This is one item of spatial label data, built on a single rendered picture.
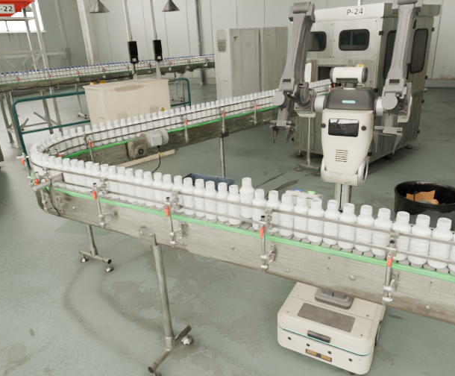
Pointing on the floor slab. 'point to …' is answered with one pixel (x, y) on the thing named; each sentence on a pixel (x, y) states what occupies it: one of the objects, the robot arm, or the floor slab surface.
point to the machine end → (332, 46)
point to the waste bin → (444, 194)
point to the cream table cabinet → (127, 104)
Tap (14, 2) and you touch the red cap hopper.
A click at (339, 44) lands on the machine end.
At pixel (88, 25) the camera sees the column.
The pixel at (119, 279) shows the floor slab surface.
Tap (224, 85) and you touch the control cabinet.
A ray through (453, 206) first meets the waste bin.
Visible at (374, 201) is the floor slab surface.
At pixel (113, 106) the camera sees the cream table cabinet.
